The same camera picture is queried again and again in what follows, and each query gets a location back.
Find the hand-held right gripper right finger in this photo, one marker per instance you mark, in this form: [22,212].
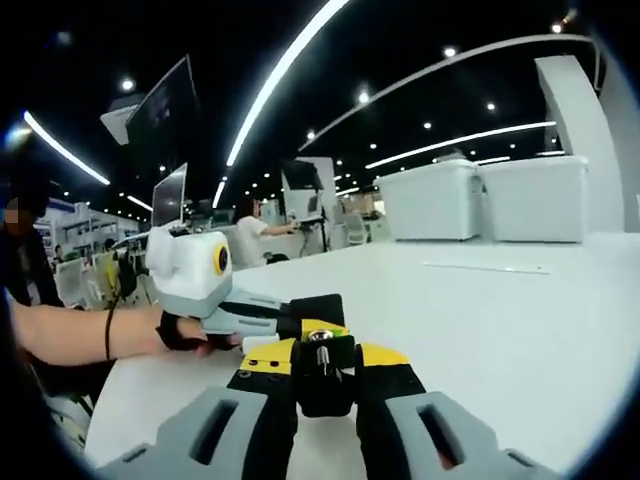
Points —
[405,430]

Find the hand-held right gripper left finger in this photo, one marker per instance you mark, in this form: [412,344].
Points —
[235,430]

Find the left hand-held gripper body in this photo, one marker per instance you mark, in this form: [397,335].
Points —
[190,275]

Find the black fixed fixture clamp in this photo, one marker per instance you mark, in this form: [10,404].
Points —
[322,400]

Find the desktop monitor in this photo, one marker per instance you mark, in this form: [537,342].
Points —
[170,197]

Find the white desk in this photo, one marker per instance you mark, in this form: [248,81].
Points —
[450,325]

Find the person's left hand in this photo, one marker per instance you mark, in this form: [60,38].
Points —
[185,335]

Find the dark overhead monitor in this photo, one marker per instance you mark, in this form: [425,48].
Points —
[165,100]

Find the thin white strip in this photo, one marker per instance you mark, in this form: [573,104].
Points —
[485,268]

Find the tall white storage box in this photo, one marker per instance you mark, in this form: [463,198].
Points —
[425,205]

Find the low white storage box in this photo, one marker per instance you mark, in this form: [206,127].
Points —
[535,205]

